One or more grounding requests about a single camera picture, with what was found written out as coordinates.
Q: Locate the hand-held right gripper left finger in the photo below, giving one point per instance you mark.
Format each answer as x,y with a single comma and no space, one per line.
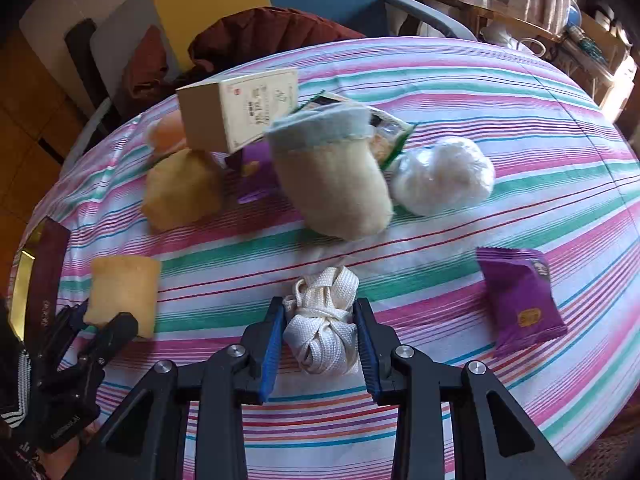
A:
270,355

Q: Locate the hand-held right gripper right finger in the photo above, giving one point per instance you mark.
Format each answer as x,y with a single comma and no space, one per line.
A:
367,357

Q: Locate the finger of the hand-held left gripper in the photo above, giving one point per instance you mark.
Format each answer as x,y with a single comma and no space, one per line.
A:
70,322
117,330

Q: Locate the yellow sponge block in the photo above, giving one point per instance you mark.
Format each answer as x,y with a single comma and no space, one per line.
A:
122,285

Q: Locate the white shoelace bundle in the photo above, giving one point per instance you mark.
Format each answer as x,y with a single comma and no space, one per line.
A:
320,330

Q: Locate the purple snack packet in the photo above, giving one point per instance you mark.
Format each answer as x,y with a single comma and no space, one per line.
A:
515,300
257,180

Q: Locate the white plastic bag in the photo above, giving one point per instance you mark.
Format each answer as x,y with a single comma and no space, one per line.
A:
440,175

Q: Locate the green cracker packet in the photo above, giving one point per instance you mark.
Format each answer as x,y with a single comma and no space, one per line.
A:
387,140

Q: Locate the person's left hand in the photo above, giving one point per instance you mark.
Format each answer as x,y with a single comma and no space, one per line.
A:
87,432

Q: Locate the yellow plush toy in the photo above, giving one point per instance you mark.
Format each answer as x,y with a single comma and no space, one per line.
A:
180,190

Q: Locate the striped tablecloth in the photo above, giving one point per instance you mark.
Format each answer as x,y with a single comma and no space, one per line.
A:
450,220

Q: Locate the beige felt pouch blue rim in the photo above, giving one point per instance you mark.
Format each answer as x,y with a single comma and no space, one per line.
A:
335,185

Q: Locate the beige cardboard box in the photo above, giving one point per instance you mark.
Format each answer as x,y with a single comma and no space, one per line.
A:
240,110

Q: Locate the red patterned cushion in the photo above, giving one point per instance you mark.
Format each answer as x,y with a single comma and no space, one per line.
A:
610,450

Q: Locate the dark red jacket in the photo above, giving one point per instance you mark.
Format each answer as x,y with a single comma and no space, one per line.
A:
260,35

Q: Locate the grey yellow blue chair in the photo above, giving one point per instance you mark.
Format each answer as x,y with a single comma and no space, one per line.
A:
200,0

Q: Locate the wooden side desk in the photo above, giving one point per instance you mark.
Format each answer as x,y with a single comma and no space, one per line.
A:
500,7

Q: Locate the blue ball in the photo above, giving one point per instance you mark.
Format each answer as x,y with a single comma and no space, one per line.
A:
575,15

